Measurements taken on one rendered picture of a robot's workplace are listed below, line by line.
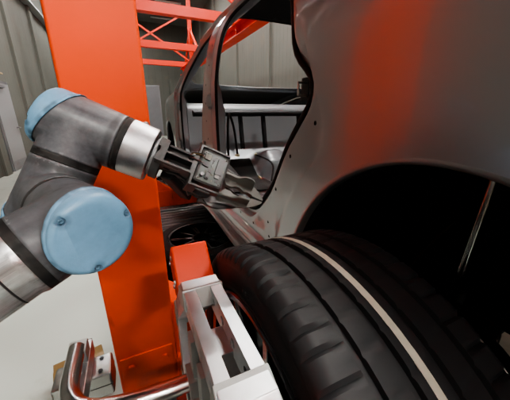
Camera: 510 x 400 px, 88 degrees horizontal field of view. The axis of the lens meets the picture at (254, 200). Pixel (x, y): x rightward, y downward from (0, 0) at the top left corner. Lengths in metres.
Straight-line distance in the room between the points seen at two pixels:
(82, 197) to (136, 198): 0.37
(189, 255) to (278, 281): 0.26
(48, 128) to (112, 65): 0.24
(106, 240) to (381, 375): 0.32
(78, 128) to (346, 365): 0.44
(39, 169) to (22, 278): 0.18
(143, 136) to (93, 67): 0.26
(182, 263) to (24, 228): 0.30
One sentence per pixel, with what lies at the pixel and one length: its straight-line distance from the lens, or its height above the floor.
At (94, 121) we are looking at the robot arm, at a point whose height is 1.38.
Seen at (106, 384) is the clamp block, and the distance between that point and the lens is 0.63.
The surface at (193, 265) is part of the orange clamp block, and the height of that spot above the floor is 1.09.
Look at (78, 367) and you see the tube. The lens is 0.56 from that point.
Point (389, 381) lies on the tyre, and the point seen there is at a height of 1.14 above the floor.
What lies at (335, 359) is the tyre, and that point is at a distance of 0.32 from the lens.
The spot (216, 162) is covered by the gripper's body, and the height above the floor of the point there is 1.31.
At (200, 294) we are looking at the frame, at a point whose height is 1.11.
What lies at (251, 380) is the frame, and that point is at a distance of 0.34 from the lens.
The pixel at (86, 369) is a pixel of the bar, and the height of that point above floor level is 0.98.
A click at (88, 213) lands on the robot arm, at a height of 1.29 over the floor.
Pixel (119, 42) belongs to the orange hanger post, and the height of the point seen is 1.52.
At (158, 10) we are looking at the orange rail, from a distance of 6.48.
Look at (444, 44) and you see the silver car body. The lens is 0.49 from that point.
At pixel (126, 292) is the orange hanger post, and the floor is 0.95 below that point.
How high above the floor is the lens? 1.39
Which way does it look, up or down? 18 degrees down
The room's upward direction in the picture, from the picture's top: straight up
